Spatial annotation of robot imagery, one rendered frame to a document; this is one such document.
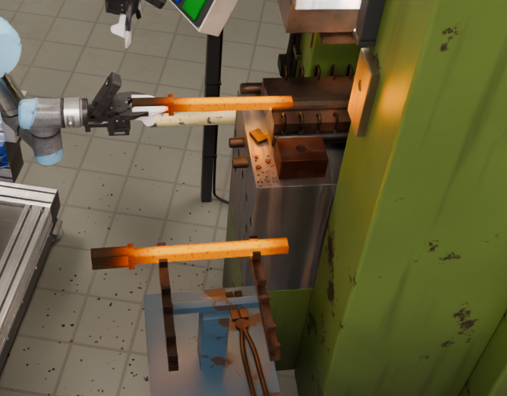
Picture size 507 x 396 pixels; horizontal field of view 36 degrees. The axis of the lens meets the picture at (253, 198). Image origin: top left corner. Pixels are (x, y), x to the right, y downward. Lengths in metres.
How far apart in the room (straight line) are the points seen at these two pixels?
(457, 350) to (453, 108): 0.92
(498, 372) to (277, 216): 0.73
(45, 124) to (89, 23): 2.07
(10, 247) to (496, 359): 1.57
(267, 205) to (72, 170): 1.43
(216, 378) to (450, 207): 0.67
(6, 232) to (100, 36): 1.44
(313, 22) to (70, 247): 1.53
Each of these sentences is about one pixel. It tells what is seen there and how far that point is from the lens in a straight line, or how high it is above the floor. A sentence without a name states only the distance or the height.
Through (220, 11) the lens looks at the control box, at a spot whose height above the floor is 1.01.
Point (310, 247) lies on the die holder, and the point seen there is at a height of 0.67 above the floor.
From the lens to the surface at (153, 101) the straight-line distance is 1.98.
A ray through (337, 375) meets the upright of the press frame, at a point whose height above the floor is 0.43.
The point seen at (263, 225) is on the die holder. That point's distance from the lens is 2.03.
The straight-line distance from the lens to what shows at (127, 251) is 1.74.
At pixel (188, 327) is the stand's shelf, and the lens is 1.96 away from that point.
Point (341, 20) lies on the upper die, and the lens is 1.81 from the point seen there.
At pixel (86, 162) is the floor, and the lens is 3.28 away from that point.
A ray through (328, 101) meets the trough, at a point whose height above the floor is 0.99.
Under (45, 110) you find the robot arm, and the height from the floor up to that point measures 1.02.
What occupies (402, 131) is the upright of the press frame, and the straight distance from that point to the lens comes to 1.49.
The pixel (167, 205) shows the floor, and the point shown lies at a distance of 3.10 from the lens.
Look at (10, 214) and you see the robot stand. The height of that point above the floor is 0.21.
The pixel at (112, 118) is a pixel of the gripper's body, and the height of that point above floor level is 0.99.
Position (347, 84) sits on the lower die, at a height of 0.99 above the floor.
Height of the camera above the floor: 2.31
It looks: 47 degrees down
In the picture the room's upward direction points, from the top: 6 degrees clockwise
